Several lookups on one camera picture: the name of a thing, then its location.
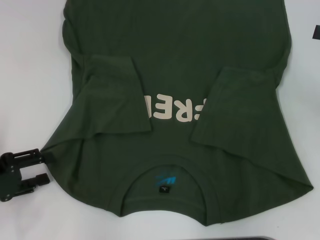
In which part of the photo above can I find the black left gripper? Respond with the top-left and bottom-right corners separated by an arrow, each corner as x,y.
0,148 -> 55,203

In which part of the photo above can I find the dark green FREE t-shirt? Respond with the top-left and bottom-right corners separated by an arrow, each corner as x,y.
39,0 -> 315,224

